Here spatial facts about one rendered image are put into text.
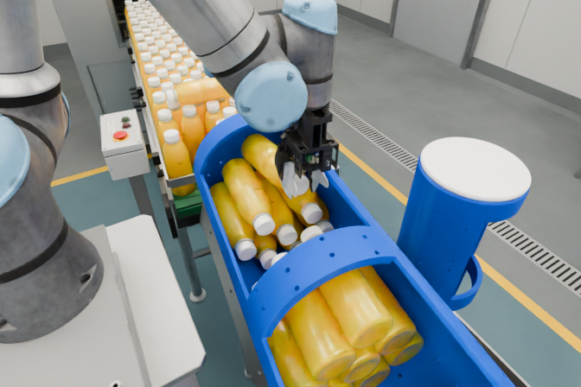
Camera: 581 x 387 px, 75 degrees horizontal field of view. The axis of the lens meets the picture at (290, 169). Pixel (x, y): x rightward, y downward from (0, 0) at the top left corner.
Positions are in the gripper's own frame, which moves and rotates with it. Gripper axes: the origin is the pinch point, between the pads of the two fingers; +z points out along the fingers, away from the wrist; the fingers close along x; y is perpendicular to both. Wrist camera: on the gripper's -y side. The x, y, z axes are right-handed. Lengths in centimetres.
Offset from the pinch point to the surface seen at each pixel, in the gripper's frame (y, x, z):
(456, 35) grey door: -253, 301, 83
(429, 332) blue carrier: 30.1, 9.7, 10.8
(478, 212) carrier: 7.5, 45.5, 17.2
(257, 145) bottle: -14.2, -3.8, -2.2
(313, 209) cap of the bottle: 2.4, 1.9, 4.5
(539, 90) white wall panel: -153, 315, 106
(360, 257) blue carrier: 23.8, -1.9, -6.4
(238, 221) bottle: -3.4, -12.3, 7.7
